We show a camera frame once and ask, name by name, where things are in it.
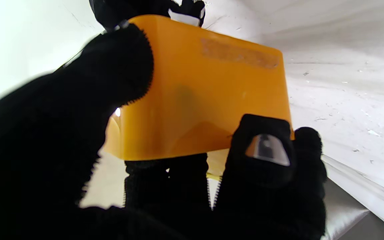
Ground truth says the brown leather sofa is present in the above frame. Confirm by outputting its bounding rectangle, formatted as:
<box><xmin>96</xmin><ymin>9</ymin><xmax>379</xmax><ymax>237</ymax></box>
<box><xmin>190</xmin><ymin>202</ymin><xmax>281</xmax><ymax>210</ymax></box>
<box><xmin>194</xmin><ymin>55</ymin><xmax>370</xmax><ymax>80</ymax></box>
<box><xmin>322</xmin><ymin>178</ymin><xmax>384</xmax><ymax>240</ymax></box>

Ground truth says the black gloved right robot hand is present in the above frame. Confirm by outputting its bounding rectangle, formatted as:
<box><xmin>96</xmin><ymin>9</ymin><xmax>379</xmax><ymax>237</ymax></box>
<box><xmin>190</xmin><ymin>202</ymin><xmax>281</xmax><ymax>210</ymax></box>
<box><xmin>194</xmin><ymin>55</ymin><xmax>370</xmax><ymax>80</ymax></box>
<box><xmin>89</xmin><ymin>0</ymin><xmax>206</xmax><ymax>30</ymax></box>

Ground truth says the orange plastic tissue box cover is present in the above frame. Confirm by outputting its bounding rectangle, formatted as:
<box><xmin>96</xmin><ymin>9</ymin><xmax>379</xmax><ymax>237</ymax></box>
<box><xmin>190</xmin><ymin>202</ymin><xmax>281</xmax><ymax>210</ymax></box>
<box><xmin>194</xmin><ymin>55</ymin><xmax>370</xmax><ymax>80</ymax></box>
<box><xmin>104</xmin><ymin>14</ymin><xmax>295</xmax><ymax>161</ymax></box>

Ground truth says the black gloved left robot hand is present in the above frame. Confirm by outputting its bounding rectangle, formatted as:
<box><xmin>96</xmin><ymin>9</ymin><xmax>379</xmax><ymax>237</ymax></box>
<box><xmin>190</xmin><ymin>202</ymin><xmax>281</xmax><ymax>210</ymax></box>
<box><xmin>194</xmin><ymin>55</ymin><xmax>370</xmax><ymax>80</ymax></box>
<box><xmin>0</xmin><ymin>23</ymin><xmax>327</xmax><ymax>240</ymax></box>

